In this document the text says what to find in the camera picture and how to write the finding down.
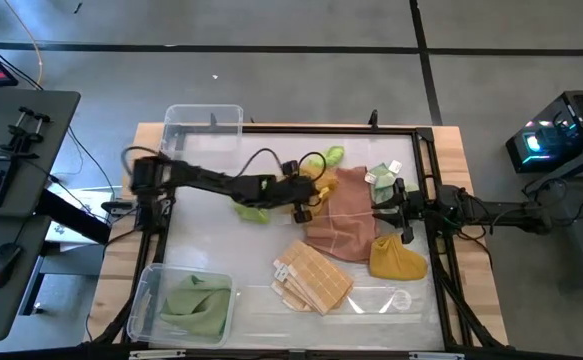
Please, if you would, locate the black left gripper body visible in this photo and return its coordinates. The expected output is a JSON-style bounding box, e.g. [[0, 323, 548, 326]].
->
[[265, 159, 320, 225]]

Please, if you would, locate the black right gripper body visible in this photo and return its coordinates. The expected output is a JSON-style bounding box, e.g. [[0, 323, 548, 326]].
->
[[389, 177, 428, 245]]

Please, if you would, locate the bright yellow towel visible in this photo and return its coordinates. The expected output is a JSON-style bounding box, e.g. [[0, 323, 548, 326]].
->
[[298, 163, 341, 214]]

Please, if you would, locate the mint green towel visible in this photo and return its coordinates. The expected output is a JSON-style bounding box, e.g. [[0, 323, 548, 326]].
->
[[363, 159, 421, 215]]

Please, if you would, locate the salmon pink towel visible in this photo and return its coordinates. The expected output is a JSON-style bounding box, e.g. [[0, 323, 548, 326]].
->
[[303, 166, 380, 265]]

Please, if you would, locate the mustard yellow towel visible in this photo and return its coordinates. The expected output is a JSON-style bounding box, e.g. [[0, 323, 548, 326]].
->
[[368, 234, 429, 282]]

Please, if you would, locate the tan checkered towel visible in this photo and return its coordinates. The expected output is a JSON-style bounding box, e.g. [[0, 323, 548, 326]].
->
[[270, 238, 355, 316]]

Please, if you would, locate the clear plastic bin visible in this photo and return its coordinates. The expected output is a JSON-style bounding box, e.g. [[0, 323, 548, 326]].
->
[[159, 103, 245, 171], [126, 263, 237, 349]]

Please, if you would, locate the olive green towel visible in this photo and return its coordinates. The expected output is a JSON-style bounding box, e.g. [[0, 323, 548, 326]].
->
[[159, 273, 233, 339]]

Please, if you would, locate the black RGB computer case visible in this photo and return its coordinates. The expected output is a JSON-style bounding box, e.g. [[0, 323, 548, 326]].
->
[[504, 89, 583, 175]]

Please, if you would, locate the white box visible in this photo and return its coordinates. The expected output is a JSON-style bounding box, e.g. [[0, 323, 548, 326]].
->
[[45, 185, 118, 246]]

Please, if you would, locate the black desk leg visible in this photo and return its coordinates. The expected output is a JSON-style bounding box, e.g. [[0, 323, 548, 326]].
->
[[36, 188, 112, 245]]

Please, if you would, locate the black clamp stand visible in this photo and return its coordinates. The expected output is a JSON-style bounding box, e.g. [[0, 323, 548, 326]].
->
[[0, 105, 52, 160]]

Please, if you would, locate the black desk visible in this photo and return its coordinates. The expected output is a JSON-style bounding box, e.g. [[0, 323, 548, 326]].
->
[[0, 89, 81, 341]]

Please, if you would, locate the black computer mouse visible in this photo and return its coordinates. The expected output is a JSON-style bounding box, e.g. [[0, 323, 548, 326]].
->
[[0, 242, 23, 290]]

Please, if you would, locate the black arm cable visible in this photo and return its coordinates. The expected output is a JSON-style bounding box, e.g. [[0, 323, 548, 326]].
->
[[235, 147, 286, 179], [455, 219, 495, 269], [296, 150, 328, 177], [119, 144, 166, 177]]

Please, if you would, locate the black aluminium table frame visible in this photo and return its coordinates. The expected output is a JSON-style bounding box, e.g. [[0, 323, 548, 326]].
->
[[88, 110, 510, 360]]

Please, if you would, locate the silver metal bracket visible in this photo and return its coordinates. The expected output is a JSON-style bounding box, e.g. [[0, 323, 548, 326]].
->
[[408, 351, 466, 360], [128, 349, 187, 360]]

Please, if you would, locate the yellow floor cable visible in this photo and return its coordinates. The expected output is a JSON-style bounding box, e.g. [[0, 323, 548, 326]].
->
[[3, 0, 45, 86]]

